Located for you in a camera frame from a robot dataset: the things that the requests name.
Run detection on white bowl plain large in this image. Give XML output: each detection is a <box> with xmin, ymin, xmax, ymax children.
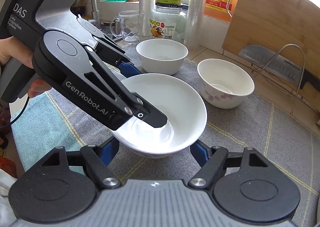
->
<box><xmin>112</xmin><ymin>73</ymin><xmax>207</xmax><ymax>158</ymax></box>

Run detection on white bowl floral print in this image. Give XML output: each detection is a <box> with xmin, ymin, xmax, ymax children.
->
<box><xmin>197</xmin><ymin>59</ymin><xmax>255</xmax><ymax>109</ymax></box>

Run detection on person left hand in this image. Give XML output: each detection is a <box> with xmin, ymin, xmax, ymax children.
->
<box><xmin>0</xmin><ymin>35</ymin><xmax>53</xmax><ymax>98</ymax></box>

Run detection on metal sink faucet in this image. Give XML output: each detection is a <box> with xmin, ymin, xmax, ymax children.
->
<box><xmin>91</xmin><ymin>0</ymin><xmax>103</xmax><ymax>30</ymax></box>

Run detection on clear glass mug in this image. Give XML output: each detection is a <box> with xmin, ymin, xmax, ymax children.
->
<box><xmin>110</xmin><ymin>10</ymin><xmax>144</xmax><ymax>43</ymax></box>

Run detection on plastic wrap roll thin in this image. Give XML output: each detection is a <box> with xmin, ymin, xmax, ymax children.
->
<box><xmin>138</xmin><ymin>0</ymin><xmax>155</xmax><ymax>40</ymax></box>

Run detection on white bowl plain back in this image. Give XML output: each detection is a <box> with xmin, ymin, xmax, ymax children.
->
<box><xmin>136</xmin><ymin>38</ymin><xmax>189</xmax><ymax>75</ymax></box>

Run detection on grey checked dish mat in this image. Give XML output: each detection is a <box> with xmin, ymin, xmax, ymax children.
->
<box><xmin>10</xmin><ymin>42</ymin><xmax>320</xmax><ymax>227</ymax></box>

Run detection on glass jar green lid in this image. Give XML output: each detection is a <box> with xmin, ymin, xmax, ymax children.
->
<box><xmin>149</xmin><ymin>0</ymin><xmax>187</xmax><ymax>42</ymax></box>

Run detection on plastic cup stack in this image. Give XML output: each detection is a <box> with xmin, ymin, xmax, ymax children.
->
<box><xmin>184</xmin><ymin>0</ymin><xmax>205</xmax><ymax>51</ymax></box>

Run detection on bamboo cutting board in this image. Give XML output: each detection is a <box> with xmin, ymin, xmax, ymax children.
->
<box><xmin>222</xmin><ymin>0</ymin><xmax>319</xmax><ymax>76</ymax></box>

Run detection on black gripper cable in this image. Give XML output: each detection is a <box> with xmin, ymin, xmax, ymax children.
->
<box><xmin>9</xmin><ymin>95</ymin><xmax>32</xmax><ymax>126</ymax></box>

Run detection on metal wire board stand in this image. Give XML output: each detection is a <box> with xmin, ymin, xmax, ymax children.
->
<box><xmin>223</xmin><ymin>0</ymin><xmax>319</xmax><ymax>108</ymax></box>

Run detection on black handled kitchen knife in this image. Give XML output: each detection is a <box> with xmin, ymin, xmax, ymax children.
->
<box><xmin>238</xmin><ymin>44</ymin><xmax>319</xmax><ymax>107</ymax></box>

